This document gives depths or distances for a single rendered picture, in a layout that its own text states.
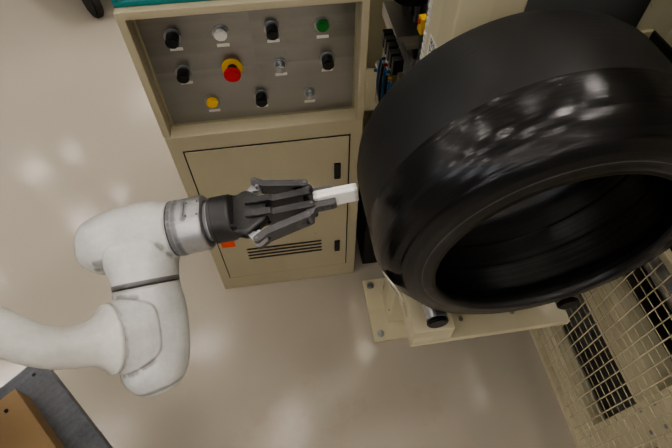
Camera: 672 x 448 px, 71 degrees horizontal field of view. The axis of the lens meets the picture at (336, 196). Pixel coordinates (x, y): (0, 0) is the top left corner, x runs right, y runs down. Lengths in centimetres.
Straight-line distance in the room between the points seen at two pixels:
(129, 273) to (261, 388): 121
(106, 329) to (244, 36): 74
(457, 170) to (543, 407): 148
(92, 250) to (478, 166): 57
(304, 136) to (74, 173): 160
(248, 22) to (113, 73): 213
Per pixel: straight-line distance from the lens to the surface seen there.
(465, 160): 63
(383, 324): 197
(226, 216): 74
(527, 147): 63
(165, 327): 77
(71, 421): 134
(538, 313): 120
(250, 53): 124
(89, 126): 294
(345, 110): 137
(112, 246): 79
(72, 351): 75
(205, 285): 212
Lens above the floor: 182
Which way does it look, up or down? 52 degrees down
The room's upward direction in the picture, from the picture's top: straight up
